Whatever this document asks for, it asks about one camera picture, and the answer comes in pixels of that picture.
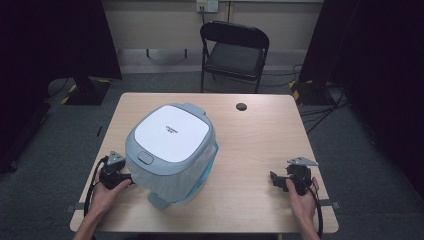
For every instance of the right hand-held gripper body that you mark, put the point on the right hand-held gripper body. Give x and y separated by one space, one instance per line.
300 175

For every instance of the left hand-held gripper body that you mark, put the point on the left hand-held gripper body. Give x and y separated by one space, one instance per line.
111 173

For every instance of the white plastic trash bag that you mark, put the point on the white plastic trash bag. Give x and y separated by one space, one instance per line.
166 185

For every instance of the grey-blue pedal trash can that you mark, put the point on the grey-blue pedal trash can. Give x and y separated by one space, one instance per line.
173 133

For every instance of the person's right hand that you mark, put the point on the person's right hand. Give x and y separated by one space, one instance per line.
301 205

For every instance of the person's left hand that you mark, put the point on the person's left hand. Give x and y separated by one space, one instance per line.
103 200

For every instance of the grey tape strip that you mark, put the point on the grey tape strip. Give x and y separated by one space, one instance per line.
331 204
71 207

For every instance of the dark round table grommet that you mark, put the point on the dark round table grommet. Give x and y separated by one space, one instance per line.
241 106

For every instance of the black stand base striped tape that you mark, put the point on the black stand base striped tape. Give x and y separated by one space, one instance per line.
88 91
308 93

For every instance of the black folding chair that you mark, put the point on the black folding chair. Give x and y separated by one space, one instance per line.
233 56

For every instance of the dark curtain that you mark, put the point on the dark curtain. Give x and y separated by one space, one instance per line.
376 66
40 60

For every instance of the white wall socket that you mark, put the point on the white wall socket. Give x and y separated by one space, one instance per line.
207 5

